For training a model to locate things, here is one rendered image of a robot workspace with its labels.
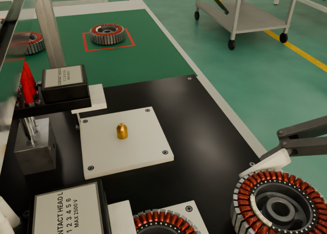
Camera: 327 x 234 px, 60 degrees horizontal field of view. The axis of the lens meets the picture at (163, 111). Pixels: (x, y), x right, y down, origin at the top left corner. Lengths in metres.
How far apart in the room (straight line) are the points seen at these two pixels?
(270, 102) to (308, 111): 0.25
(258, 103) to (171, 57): 1.28
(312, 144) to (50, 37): 0.50
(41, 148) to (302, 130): 0.38
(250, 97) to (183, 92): 1.48
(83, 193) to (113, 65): 0.60
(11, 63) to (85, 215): 0.13
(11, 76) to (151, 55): 0.68
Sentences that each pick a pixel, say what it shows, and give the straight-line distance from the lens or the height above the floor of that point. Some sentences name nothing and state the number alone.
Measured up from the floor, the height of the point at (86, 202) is 0.92.
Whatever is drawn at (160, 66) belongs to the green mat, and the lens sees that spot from 0.81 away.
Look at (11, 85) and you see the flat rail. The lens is 0.23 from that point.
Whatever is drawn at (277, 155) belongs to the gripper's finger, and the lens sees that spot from 0.40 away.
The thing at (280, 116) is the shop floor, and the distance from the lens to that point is 1.99.
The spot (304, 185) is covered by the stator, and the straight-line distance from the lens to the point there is 0.40.
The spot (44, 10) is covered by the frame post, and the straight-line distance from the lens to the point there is 0.60.
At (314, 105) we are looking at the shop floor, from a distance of 2.19.
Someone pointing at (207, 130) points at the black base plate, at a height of 0.77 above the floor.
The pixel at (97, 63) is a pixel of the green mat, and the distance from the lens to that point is 0.85.
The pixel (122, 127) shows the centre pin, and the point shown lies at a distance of 0.51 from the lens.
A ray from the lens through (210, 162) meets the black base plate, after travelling 0.50.
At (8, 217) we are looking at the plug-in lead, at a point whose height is 0.92.
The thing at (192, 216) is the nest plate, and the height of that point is 0.78.
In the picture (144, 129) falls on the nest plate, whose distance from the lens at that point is 0.54.
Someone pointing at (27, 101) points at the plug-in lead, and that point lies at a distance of 0.44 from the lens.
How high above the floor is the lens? 1.13
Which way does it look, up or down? 37 degrees down
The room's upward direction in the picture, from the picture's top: straight up
